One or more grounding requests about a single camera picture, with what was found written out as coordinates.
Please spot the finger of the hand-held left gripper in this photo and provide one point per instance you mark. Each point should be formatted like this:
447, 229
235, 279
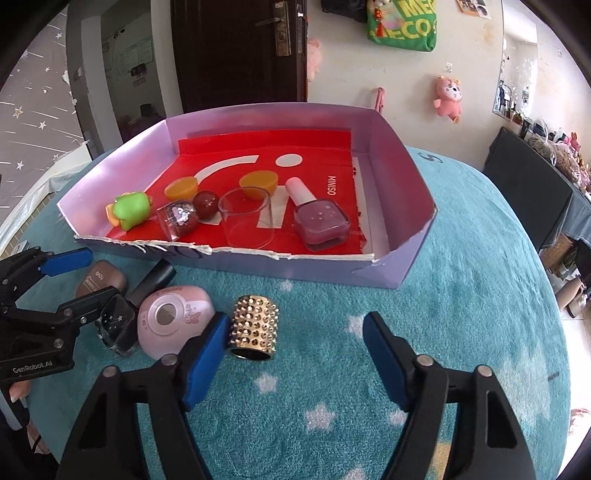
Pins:
90, 302
69, 262

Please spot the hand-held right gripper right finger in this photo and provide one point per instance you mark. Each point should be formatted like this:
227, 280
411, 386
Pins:
385, 360

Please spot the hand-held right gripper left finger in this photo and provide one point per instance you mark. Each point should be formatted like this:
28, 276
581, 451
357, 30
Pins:
207, 360

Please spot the gold studded cylinder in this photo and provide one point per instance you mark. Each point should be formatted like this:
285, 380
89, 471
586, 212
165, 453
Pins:
256, 327

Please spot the black nail polish bottle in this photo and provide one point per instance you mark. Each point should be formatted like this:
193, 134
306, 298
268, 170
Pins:
152, 279

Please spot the purple cardboard box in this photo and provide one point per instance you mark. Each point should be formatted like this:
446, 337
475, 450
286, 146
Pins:
323, 272

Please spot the glitter bottle with red cap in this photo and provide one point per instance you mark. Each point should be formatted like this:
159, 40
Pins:
178, 221

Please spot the heart-shaped orange soap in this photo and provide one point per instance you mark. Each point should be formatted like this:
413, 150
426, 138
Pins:
181, 188

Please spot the clear plastic cup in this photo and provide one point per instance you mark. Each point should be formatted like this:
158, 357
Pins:
249, 230

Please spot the round orange soap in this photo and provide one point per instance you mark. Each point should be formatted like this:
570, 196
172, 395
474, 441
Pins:
257, 182

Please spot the person's left hand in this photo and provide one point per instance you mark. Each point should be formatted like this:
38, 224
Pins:
19, 392

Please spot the brown eye shadow case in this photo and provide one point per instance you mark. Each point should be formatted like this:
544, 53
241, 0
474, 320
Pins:
108, 272

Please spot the pink round device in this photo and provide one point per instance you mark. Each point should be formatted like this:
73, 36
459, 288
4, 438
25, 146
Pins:
184, 304

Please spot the green and yellow toy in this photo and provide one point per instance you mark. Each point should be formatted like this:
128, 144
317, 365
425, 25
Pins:
131, 207

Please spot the teal star-print blanket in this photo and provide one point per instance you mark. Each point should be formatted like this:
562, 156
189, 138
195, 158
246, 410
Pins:
461, 300

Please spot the star-print curtain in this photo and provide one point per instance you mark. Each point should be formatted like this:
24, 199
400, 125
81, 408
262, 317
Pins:
32, 138

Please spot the pink nail polish bottle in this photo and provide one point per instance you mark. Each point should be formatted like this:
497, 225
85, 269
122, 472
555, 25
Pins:
318, 221

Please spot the red paper bag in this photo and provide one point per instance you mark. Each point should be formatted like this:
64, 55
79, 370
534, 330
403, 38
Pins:
221, 152

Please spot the wicker basket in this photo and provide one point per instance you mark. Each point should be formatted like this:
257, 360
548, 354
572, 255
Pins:
558, 254

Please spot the white notice board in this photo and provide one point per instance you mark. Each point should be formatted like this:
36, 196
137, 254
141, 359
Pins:
129, 60

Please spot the dark covered table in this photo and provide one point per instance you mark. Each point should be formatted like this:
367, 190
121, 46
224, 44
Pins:
526, 184

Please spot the dark wooden door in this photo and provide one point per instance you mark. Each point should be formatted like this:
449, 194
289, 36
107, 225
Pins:
231, 60

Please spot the pale pink plush toy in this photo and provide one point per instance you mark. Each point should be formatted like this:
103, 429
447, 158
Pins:
314, 60

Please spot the green tote bag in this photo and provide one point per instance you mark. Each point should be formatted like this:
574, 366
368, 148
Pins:
411, 27

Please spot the red tassel charm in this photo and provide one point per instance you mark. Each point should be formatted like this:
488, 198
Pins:
379, 21

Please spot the black backpack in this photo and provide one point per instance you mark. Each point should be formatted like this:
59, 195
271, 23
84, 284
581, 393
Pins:
341, 4

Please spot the pink wall hook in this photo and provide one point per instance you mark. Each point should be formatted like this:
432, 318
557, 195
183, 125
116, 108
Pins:
378, 99

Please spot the wall mirror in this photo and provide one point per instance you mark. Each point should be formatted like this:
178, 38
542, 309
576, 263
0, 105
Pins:
517, 74

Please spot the wall photo poster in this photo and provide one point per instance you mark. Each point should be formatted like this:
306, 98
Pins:
473, 7

